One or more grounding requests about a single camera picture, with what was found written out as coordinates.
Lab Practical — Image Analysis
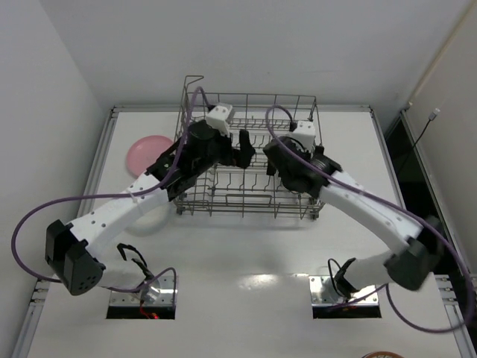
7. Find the metal base plate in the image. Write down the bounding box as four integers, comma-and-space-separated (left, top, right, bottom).
109, 274, 177, 308
309, 275, 379, 308

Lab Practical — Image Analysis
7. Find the black cable with white plug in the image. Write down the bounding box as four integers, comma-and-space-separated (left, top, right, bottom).
394, 108, 440, 176

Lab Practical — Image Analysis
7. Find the pink plate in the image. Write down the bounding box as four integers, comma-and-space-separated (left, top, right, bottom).
125, 135, 174, 178

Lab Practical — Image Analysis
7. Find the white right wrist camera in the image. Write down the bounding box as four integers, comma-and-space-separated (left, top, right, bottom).
288, 120, 316, 154

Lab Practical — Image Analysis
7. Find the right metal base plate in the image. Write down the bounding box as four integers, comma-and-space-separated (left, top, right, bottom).
309, 275, 379, 308

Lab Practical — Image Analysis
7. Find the white plate under left arm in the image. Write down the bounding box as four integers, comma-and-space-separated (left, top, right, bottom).
125, 206, 170, 237

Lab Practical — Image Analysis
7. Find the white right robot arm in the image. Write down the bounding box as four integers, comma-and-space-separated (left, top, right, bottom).
263, 136, 444, 298

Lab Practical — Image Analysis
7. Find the metal wire dish rack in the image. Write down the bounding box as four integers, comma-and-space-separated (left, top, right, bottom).
174, 75, 324, 220

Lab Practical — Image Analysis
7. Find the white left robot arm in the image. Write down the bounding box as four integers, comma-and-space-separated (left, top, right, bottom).
45, 120, 256, 296

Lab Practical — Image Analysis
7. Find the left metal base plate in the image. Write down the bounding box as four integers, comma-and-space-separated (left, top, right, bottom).
109, 274, 177, 308

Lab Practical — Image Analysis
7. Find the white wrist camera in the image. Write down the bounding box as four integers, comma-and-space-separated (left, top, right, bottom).
205, 103, 235, 137
288, 120, 316, 154

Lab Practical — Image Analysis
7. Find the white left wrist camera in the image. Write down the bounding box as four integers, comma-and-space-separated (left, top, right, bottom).
205, 103, 235, 137

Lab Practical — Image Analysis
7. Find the brown rimmed bowl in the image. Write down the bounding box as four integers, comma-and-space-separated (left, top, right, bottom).
361, 351, 403, 358

